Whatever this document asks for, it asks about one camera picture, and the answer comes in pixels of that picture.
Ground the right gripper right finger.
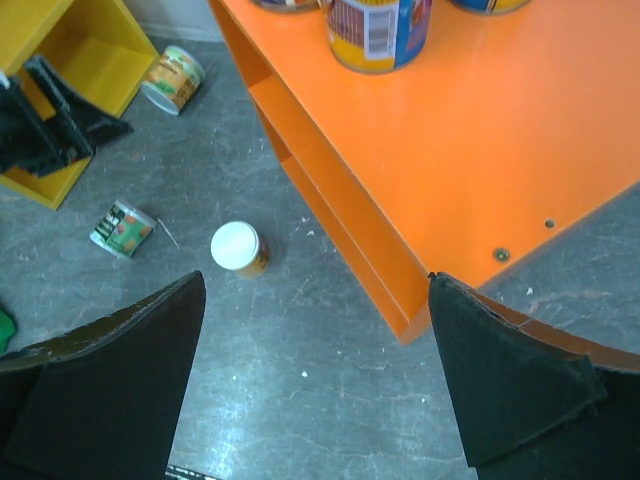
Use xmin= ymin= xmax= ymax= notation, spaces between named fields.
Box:
xmin=429 ymin=273 xmax=639 ymax=479

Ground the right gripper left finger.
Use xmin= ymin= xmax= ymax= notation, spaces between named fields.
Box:
xmin=1 ymin=271 xmax=206 ymax=479

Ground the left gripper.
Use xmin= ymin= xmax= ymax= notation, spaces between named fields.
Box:
xmin=1 ymin=55 xmax=134 ymax=177

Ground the green label can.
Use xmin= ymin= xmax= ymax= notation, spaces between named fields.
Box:
xmin=89 ymin=200 xmax=157 ymax=259

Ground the orange label can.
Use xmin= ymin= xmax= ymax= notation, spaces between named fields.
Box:
xmin=140 ymin=45 xmax=205 ymax=116

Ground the white lid yellow can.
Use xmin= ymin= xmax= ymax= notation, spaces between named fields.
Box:
xmin=210 ymin=221 xmax=270 ymax=279

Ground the dark blue can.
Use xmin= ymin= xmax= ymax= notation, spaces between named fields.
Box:
xmin=253 ymin=0 xmax=319 ymax=13

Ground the orange shelf cabinet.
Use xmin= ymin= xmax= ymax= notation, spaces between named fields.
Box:
xmin=211 ymin=1 xmax=639 ymax=344

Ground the tall blue red can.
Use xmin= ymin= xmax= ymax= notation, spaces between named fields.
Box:
xmin=321 ymin=0 xmax=432 ymax=73

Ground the tall orange blue can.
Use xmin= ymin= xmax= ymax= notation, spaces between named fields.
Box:
xmin=451 ymin=0 xmax=529 ymax=15

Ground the yellow shelf cabinet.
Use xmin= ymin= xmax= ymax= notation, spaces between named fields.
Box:
xmin=1 ymin=0 xmax=158 ymax=209

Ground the green cloth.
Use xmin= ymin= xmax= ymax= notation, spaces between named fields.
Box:
xmin=0 ymin=310 xmax=16 ymax=354

